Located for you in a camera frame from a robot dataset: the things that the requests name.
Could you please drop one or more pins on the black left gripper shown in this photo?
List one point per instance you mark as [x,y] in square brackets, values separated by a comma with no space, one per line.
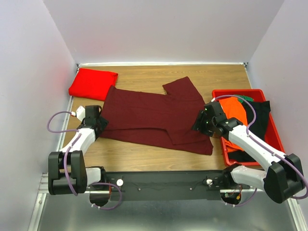
[102,123]

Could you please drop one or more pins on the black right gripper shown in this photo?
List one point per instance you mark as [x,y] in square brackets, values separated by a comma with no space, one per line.
[199,121]

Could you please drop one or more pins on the maroon t shirt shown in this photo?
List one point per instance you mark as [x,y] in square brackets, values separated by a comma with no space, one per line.
[160,120]

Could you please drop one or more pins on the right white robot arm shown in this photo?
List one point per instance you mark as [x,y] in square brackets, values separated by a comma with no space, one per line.
[281,176]

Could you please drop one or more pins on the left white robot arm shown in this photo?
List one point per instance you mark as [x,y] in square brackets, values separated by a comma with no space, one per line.
[67,173]

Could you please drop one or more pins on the orange t shirt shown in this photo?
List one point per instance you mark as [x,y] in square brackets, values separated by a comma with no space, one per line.
[233,108]

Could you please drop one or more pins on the folded red t shirt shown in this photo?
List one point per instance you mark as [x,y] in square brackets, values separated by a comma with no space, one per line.
[92,84]

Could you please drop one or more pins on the green t shirt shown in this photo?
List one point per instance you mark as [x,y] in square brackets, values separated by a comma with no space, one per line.
[241,98]

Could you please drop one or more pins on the black t shirt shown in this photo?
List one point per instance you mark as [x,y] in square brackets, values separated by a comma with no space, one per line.
[259,128]

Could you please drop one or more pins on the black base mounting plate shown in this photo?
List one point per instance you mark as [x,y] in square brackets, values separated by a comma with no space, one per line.
[171,185]

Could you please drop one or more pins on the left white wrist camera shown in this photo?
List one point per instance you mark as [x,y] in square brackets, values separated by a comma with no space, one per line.
[79,113]

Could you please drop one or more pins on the aluminium frame rail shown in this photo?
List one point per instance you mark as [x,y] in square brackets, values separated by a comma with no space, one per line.
[43,185]

